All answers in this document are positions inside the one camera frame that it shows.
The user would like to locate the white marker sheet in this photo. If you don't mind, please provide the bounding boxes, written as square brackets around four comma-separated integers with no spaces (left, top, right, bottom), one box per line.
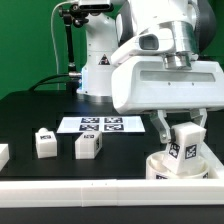
[57,116,145,134]

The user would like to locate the white round stool seat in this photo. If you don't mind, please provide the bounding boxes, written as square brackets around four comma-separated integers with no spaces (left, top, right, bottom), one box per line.
[146,151,210,179]

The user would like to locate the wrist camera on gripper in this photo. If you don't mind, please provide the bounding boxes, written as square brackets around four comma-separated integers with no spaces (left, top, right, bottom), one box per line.
[111,28,174,66]

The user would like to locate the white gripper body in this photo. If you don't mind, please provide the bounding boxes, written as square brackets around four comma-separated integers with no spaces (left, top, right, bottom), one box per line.
[111,56,224,114]

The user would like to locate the white cable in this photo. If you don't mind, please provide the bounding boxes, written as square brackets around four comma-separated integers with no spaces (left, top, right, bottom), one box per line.
[50,0,78,91]

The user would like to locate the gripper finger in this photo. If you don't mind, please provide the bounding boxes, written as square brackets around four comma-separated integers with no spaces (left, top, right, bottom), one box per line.
[190,108,207,127]
[149,110,172,144]

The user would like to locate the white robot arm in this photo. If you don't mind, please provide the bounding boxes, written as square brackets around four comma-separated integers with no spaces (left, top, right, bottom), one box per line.
[78,0,224,143]

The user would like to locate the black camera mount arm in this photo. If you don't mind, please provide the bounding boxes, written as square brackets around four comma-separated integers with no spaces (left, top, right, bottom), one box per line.
[59,3,88,76]

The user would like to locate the camera on mount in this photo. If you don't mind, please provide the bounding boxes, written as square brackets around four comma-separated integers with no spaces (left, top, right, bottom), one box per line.
[78,0,113,12]

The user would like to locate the black cables on table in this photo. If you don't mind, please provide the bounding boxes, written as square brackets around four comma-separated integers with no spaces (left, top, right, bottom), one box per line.
[27,73,81,92]

